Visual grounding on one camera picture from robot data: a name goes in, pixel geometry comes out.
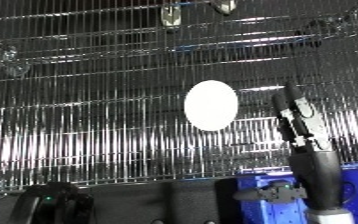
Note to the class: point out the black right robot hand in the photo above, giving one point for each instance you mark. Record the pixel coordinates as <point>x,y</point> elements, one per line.
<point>314,173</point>

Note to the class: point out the white paper cup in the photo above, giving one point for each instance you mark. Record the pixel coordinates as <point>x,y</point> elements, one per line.
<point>211,105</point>

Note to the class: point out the pale right robot arm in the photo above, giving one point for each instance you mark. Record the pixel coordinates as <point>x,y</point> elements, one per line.
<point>330,217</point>

